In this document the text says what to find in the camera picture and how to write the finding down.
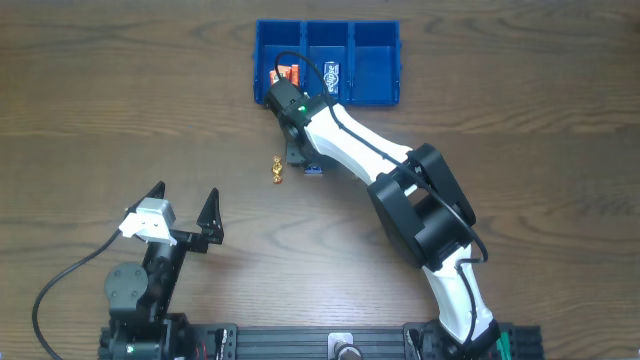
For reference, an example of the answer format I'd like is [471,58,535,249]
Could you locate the blue tray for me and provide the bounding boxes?
[253,18,402,108]

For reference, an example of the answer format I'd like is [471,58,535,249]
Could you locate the mounting rail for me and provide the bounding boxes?
[197,322,544,360]

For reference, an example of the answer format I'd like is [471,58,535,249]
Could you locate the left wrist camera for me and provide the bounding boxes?
[118,197,177,247]

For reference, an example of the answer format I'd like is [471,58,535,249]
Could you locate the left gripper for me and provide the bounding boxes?
[126,180,225,255]

